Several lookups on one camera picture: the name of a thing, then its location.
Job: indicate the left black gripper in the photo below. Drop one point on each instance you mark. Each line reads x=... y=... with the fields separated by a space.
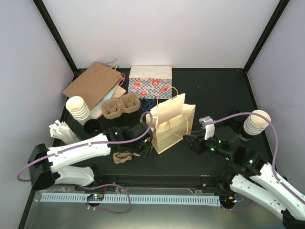
x=145 y=152

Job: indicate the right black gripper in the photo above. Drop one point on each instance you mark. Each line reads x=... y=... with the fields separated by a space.
x=197 y=140

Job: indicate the single cardboard cup carrier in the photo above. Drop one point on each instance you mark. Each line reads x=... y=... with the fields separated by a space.
x=121 y=158

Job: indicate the cream paper bag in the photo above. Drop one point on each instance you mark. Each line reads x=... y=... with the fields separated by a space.
x=170 y=120

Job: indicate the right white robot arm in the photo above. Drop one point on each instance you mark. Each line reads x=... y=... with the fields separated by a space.
x=248 y=174

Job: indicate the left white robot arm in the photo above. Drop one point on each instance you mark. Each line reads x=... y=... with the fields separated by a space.
x=56 y=165

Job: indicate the right white cup stack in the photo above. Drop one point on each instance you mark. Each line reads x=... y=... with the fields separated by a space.
x=254 y=124

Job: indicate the white cup stack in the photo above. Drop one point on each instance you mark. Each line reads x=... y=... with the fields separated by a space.
x=78 y=109
x=254 y=124

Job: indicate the light blue paper bag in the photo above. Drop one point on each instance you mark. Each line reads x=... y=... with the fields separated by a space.
x=116 y=92

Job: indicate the blue checkered bakery bag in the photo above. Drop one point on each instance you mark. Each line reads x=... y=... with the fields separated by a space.
x=150 y=83

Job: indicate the small green circuit board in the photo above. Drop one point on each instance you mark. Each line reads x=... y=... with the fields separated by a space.
x=95 y=197

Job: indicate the left white cup stack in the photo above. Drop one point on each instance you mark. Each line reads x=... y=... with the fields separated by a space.
x=78 y=109

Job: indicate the brown kraft paper bag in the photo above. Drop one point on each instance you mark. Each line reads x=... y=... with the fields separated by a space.
x=93 y=84

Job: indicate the crumpled white paper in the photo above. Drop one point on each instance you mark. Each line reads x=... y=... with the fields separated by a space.
x=60 y=130

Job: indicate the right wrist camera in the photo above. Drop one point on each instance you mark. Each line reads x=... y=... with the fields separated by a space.
x=208 y=126

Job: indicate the light blue cable duct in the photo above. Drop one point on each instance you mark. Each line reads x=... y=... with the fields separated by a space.
x=133 y=199

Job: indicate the left black frame post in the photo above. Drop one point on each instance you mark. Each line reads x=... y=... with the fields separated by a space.
x=55 y=33

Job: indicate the black frame post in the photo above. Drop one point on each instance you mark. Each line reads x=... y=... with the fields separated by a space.
x=276 y=15
x=55 y=33

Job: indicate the right black frame post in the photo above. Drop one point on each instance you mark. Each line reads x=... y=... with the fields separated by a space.
x=276 y=15

